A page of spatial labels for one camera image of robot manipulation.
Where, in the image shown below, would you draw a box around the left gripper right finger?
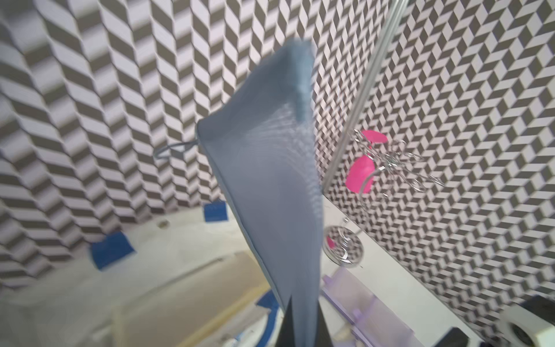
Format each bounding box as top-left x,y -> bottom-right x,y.
314,304 -> 333,347

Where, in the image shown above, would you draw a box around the right purple mesh pouch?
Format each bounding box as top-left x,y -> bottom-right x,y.
321,267 -> 422,346

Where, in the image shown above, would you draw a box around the large yellow trim mesh pouch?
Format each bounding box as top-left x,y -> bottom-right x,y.
111,252 -> 270,346

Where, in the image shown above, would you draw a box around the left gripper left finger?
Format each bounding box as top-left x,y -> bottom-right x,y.
275,299 -> 295,347

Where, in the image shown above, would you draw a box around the white canvas bag blue handles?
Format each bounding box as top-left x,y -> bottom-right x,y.
1,208 -> 281,346

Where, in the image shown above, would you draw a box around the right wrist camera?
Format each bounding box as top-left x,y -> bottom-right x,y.
498,295 -> 554,347

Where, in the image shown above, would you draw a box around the chrome wire stand pink discs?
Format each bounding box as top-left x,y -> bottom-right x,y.
322,130 -> 445,267

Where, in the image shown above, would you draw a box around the grey blue mesh pouch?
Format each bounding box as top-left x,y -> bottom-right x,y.
153,38 -> 325,347

